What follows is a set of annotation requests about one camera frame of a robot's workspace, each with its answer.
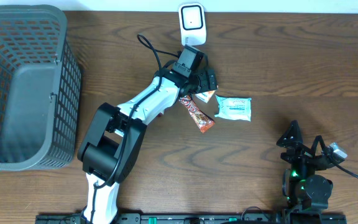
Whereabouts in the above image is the orange white snack packet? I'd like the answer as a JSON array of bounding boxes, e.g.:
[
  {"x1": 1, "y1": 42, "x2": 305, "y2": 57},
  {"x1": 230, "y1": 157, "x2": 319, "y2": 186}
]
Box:
[{"x1": 195, "y1": 90, "x2": 215, "y2": 103}]

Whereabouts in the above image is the light blue wipes packet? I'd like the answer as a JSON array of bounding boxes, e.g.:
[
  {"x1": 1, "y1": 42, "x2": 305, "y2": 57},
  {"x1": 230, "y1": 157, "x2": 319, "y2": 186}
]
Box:
[{"x1": 214, "y1": 95, "x2": 252, "y2": 121}]

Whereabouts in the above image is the orange Top candy bar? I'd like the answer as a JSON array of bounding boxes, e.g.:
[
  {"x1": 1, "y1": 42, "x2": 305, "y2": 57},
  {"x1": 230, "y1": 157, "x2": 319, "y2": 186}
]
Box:
[{"x1": 179, "y1": 96, "x2": 215, "y2": 133}]

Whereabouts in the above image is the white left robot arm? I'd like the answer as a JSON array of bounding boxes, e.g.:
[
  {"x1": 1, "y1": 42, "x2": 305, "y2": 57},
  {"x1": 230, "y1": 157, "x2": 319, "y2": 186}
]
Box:
[{"x1": 77, "y1": 60, "x2": 218, "y2": 223}]

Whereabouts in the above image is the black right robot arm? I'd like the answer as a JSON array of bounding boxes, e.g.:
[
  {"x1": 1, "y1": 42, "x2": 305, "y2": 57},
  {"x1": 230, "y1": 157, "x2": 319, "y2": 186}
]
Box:
[{"x1": 277, "y1": 120, "x2": 333, "y2": 223}]

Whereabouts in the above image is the white barcode scanner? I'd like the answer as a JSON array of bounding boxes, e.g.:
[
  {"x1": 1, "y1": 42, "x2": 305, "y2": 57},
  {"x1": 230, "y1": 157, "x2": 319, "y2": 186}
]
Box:
[{"x1": 178, "y1": 3, "x2": 207, "y2": 46}]

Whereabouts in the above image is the dark grey plastic basket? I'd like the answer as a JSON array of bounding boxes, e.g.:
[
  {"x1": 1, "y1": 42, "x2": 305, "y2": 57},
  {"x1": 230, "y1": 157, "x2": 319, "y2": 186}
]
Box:
[{"x1": 0, "y1": 5, "x2": 82, "y2": 171}]

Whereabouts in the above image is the black right camera cable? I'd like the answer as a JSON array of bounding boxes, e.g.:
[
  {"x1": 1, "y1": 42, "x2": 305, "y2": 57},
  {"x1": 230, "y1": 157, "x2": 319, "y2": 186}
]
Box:
[{"x1": 311, "y1": 134, "x2": 358, "y2": 194}]

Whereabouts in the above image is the black camera cable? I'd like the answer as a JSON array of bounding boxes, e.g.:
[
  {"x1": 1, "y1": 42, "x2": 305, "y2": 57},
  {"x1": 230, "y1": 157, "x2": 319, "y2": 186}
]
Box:
[
  {"x1": 311, "y1": 134, "x2": 358, "y2": 194},
  {"x1": 90, "y1": 33, "x2": 180, "y2": 223}
]

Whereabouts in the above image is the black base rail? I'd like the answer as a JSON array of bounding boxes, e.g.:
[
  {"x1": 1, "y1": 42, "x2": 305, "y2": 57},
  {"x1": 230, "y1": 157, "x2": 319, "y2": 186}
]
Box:
[{"x1": 35, "y1": 212, "x2": 347, "y2": 224}]

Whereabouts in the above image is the black left camera cable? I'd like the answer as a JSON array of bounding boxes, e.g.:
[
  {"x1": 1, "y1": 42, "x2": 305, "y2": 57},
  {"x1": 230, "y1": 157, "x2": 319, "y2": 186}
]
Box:
[{"x1": 90, "y1": 33, "x2": 180, "y2": 223}]

